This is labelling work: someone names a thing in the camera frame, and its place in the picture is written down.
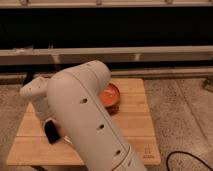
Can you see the orange bowl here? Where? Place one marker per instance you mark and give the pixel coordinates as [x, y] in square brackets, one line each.
[110, 98]

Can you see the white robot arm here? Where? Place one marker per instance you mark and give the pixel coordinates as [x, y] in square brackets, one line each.
[71, 95]

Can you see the wooden table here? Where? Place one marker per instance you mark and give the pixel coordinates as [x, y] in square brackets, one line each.
[30, 146]

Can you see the black eraser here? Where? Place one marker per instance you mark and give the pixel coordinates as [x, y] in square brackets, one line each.
[51, 132]

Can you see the grey metal rail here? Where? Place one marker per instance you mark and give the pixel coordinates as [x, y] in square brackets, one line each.
[30, 56]

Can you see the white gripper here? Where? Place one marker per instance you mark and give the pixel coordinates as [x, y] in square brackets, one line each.
[42, 109]

